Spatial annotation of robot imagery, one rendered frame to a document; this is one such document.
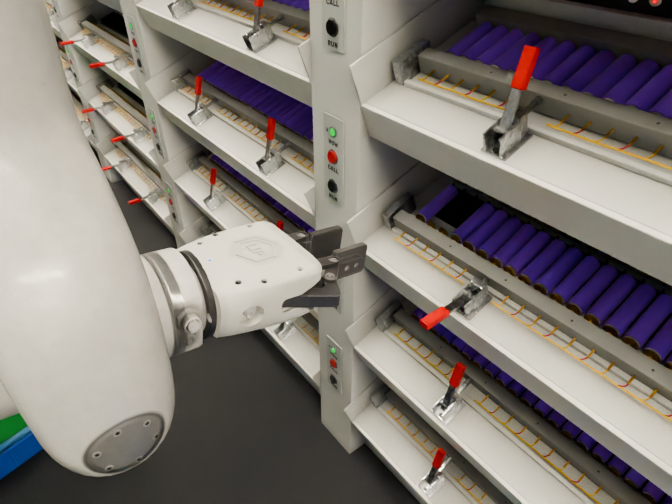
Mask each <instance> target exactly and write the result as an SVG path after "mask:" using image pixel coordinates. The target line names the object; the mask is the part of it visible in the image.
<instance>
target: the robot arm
mask: <svg viewBox="0 0 672 504"><path fill-rule="evenodd" d="M342 233H343V229H342V227H340V226H339V225H336V226H332V227H328V228H324V229H320V230H316V231H313V232H309V235H307V233H306V232H303V231H298V232H295V233H292V234H286V233H284V232H283V231H282V230H280V229H279V228H278V227H276V226H275V225H273V224H271V223H269V222H266V221H259V222H254V223H250V224H246V225H242V226H238V227H235V228H231V229H228V230H225V231H221V232H218V233H215V234H212V235H209V236H206V237H203V238H200V239H198V240H195V241H193V242H191V243H188V244H186V245H184V246H182V247H180V248H178V249H174V248H166V249H162V250H158V251H154V252H149V253H145V254H141V255H140V254H139V251H138V249H137V246H136V244H135V241H134V239H133V236H132V234H131V231H130V229H129V227H128V224H127V222H126V220H125V217H124V215H123V213H122V211H121V208H120V206H119V204H118V202H117V200H116V197H115V195H114V193H113V191H112V189H111V187H110V184H109V182H108V180H107V178H106V176H105V174H104V172H103V170H102V168H101V166H100V164H99V162H98V160H97V158H96V156H95V154H94V152H93V150H92V148H91V146H90V144H89V142H88V140H87V138H86V136H85V133H84V131H83V128H82V126H81V123H80V121H79V118H78V115H77V113H76V110H75V107H74V103H73V100H72V97H71V94H70V90H69V87H68V83H67V79H66V76H65V72H64V68H63V64H62V61H61V57H60V53H59V50H58V46H57V42H56V39H55V35H54V31H53V28H52V24H51V20H50V17H49V13H48V10H47V6H46V3H45V0H0V420H2V419H5V418H7V417H10V416H13V415H15V414H18V413H20V415H21V416H22V418H23V419H24V421H25V422H26V424H27V425H28V427H29V428H30V430H31V432H32V433H33V435H34V436H35V438H36V439H37V441H38V442H39V444H40V445H41V446H42V448H43V449H44V450H45V451H46V452H47V453H48V454H49V455H50V456H51V457H52V459H54V460H55V461H56V462H58V463H59V464H60V465H62V466H63V467H65V468H67V469H69V470H71V471H73V472H75V473H78V474H82V475H85V476H93V477H105V476H112V475H116V474H119V473H123V472H125V471H127V470H129V469H131V468H134V467H136V466H137V465H138V464H140V463H141V462H143V461H144V460H146V459H147V458H148V457H149V456H150V455H151V454H153V453H154V452H155V451H156V450H157V448H158V447H159V446H160V444H161V443H162V441H163V440H164V438H165V436H166V434H167V432H168V430H169V428H170V425H171V422H172V419H173V414H174V408H175V386H174V378H173V372H172V367H171V362H170V357H174V356H176V355H179V354H182V353H184V352H187V351H190V350H193V349H195V348H198V347H200V346H201V345H202V344H203V339H207V338H209V337H211V336H214V337H216V338H218V337H225V336H231V335H236V334H241V333H246V332H250V331H254V330H258V329H262V328H266V327H269V326H273V325H276V324H279V323H282V322H285V321H288V320H291V319H294V318H297V317H299V316H302V315H304V314H306V313H308V312H310V311H312V310H313V309H315V308H316V307H337V306H339V302H340V296H341V292H340V288H339V285H338V283H337V280H338V279H341V278H344V277H347V276H350V275H353V274H356V273H358V272H361V271H362V270H363V268H364V263H365V257H366V252H367V245H366V244H365V243H363V242H360V243H357V244H353V245H350V246H346V247H343V248H340V246H341V240H342ZM322 270H325V271H324V276H323V277H321V272H322Z"/></svg>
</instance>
